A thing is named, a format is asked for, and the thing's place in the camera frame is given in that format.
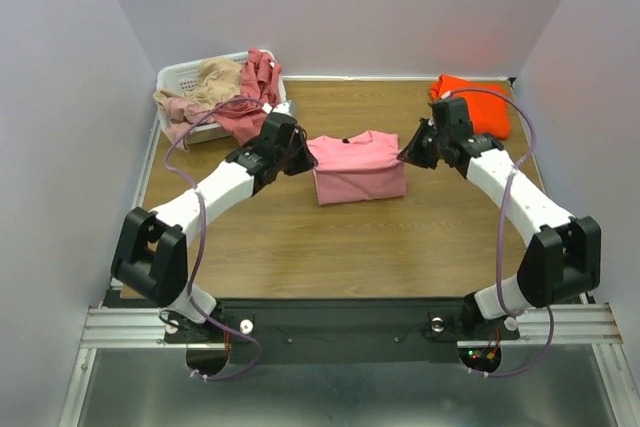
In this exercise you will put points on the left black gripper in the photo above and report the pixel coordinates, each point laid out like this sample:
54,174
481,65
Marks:
308,161

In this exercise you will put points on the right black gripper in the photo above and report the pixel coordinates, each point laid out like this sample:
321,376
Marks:
426,142

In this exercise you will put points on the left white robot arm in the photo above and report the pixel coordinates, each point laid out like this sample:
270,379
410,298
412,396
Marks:
151,253

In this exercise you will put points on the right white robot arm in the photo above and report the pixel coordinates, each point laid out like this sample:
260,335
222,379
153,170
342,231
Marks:
563,252

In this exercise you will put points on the dark red t shirt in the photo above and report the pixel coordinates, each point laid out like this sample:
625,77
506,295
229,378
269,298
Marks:
242,116

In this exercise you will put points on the folded orange t shirt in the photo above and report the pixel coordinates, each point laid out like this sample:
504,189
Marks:
487,112

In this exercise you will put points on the beige t shirt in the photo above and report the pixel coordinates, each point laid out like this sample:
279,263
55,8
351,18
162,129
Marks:
208,81

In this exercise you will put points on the dusty pink t shirt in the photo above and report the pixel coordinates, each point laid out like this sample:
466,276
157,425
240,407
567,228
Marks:
182,113

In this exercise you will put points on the white plastic laundry basket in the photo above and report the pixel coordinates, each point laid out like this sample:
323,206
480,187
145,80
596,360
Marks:
211,130

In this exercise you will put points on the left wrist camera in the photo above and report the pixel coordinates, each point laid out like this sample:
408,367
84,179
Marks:
288,108

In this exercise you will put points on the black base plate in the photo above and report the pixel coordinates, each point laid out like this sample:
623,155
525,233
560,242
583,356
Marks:
338,331

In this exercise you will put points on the aluminium frame rail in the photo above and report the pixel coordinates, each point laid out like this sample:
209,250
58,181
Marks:
107,328

